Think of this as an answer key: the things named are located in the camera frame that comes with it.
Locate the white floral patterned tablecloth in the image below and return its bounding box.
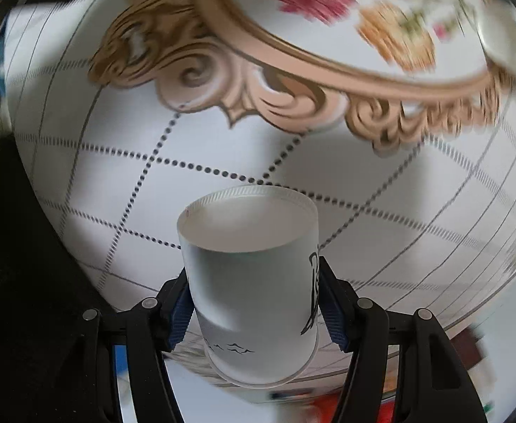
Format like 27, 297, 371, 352
2, 0, 516, 362

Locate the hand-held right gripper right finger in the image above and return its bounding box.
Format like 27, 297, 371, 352
317, 256, 489, 423

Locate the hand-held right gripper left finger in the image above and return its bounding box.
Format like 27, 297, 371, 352
82, 269, 194, 423

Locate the white paper cup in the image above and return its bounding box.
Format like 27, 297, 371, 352
177, 186, 320, 385

